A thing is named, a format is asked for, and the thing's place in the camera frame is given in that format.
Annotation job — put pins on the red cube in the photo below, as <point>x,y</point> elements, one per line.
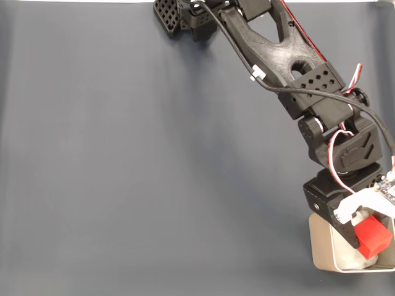
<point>373,237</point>

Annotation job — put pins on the beige rounded box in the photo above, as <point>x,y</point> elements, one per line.
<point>319,246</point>

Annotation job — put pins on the white crumpled paper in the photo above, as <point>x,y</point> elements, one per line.
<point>358,260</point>

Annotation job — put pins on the grey table mat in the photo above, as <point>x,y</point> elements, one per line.
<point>123,154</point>

